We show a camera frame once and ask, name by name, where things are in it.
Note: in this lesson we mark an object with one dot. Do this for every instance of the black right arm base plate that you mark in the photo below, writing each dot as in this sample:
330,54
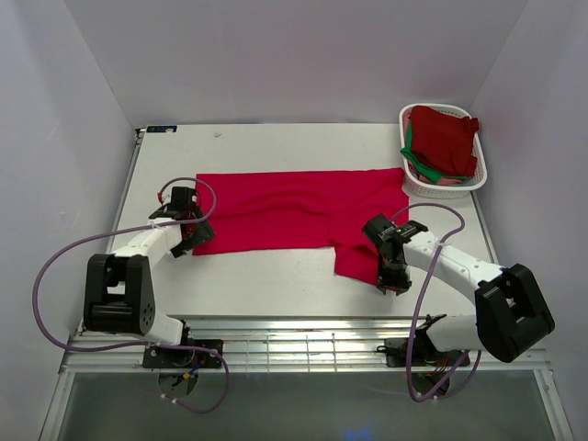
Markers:
399,353

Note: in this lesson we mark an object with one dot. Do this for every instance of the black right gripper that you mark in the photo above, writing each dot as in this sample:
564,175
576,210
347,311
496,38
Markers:
401,283

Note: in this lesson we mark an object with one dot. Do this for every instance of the bright red t shirt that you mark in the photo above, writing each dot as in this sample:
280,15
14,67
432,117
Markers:
303,210

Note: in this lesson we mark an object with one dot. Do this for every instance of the blue label sticker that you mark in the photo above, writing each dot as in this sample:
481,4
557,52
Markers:
161,129

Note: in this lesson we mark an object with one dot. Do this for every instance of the light blue t shirt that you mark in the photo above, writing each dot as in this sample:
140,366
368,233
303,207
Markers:
442,182

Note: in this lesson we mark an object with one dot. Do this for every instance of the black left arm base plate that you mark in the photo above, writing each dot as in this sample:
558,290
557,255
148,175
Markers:
165,358

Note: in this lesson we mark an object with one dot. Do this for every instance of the green t shirt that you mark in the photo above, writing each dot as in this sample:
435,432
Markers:
424,172

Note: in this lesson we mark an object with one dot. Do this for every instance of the dark red folded t shirt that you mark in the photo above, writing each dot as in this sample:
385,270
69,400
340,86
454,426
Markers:
441,142

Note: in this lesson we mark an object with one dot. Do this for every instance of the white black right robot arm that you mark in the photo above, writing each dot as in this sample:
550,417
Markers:
511,314

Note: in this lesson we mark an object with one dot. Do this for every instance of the pink t shirt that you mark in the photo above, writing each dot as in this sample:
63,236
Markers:
405,120

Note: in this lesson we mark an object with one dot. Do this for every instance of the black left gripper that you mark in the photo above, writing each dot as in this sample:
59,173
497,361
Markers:
204,232

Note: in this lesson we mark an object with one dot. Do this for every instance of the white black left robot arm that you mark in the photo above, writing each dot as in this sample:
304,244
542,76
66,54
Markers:
119,292

